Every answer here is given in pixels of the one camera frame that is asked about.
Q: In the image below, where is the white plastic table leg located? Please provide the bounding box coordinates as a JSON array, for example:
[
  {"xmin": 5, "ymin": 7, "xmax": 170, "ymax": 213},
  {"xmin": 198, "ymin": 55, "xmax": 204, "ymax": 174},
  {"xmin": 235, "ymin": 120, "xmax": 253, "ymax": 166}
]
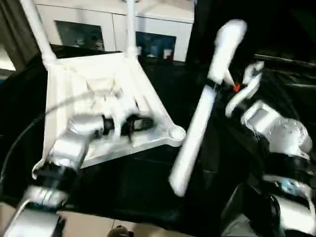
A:
[
  {"xmin": 168, "ymin": 20, "xmax": 248, "ymax": 198},
  {"xmin": 125, "ymin": 0, "xmax": 139, "ymax": 60},
  {"xmin": 20, "ymin": 0, "xmax": 58, "ymax": 70}
]

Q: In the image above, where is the white plastic table top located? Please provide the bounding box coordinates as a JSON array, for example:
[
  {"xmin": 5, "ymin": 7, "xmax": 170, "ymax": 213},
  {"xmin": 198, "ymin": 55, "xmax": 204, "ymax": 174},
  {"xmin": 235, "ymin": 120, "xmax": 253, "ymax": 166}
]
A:
[{"xmin": 32, "ymin": 52, "xmax": 187, "ymax": 179}]

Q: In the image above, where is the black mat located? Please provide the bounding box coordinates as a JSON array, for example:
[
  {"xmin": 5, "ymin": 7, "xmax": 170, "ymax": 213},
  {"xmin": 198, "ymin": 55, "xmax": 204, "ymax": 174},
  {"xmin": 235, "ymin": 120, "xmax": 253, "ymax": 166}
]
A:
[{"xmin": 0, "ymin": 44, "xmax": 316, "ymax": 233}]

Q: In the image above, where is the dark round robot part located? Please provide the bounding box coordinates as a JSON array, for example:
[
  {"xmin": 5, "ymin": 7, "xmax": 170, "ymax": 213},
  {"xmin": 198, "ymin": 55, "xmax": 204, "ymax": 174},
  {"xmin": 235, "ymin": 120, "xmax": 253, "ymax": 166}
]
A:
[{"xmin": 109, "ymin": 225, "xmax": 135, "ymax": 237}]

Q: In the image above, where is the white glass-door cabinet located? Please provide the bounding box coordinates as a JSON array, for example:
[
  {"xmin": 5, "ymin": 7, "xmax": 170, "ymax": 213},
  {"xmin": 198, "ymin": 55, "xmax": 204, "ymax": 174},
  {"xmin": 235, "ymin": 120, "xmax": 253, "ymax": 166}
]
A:
[{"xmin": 35, "ymin": 0, "xmax": 194, "ymax": 62}]

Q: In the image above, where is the grey curtain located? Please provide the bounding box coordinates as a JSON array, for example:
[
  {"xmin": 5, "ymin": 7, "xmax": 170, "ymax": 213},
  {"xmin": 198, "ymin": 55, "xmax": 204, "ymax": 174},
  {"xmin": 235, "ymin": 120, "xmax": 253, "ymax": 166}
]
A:
[{"xmin": 0, "ymin": 0, "xmax": 39, "ymax": 75}]

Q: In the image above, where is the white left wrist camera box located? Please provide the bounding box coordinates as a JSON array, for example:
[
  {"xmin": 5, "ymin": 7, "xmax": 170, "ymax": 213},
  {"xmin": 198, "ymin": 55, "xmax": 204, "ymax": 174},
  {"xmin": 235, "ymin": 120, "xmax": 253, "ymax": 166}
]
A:
[{"xmin": 100, "ymin": 96, "xmax": 140, "ymax": 141}]

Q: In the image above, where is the black metal rail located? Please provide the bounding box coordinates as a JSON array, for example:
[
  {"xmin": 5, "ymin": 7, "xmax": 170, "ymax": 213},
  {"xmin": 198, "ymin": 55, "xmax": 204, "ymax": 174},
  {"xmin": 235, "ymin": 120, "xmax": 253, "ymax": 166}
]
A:
[{"xmin": 254, "ymin": 54, "xmax": 316, "ymax": 68}]

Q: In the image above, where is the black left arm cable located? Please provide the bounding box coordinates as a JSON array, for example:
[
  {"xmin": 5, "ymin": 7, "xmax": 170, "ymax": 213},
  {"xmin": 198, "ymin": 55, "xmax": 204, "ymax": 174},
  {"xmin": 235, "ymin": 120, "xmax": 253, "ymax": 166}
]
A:
[{"xmin": 0, "ymin": 96, "xmax": 94, "ymax": 183}]

